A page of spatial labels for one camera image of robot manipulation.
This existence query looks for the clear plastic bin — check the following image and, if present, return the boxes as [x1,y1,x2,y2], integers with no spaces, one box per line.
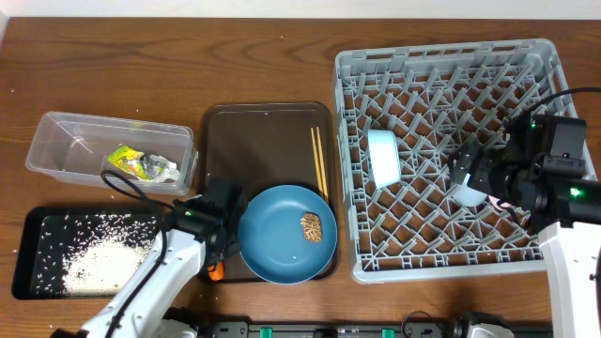
[25,112,198,196]

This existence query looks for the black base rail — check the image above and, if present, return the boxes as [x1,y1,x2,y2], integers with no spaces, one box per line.
[162,307,555,338]

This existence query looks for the green snack wrapper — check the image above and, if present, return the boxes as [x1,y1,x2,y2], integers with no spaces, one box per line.
[107,145,180,183]

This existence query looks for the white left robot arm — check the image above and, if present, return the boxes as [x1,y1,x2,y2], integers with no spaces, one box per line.
[51,177,247,338]

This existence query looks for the wooden chopstick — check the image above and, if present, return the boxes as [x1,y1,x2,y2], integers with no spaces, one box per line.
[310,128,325,199]
[316,127,330,204]

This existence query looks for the pink cup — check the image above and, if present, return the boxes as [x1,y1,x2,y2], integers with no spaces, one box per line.
[487,195,514,210]

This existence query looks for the brown serving tray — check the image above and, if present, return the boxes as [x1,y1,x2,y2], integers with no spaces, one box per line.
[199,102,335,282]

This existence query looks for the black plastic bin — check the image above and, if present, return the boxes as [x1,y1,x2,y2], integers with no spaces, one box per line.
[11,207,158,300]

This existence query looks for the orange carrot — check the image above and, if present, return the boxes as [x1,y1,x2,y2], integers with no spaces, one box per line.
[207,261,225,282]

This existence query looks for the wooden chopstick left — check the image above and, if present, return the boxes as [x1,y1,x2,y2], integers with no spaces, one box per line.
[310,128,325,199]

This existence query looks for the light blue rice bowl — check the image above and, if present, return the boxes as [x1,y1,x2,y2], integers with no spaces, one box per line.
[367,130,401,189]

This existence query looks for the brown shiitake mushroom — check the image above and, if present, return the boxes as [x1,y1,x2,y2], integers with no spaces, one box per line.
[300,212,323,243]

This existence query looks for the wooden chopstick right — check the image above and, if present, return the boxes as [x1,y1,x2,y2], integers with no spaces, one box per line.
[316,127,330,204]

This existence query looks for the large blue plate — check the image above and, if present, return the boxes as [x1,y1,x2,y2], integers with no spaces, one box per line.
[238,185,338,284]

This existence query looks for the grey dishwasher rack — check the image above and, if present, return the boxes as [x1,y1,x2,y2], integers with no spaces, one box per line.
[333,38,579,284]

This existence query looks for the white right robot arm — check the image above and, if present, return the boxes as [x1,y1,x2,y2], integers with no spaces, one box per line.
[447,115,600,337]

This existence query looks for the light blue cup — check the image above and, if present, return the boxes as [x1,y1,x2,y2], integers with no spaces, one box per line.
[453,185,487,207]

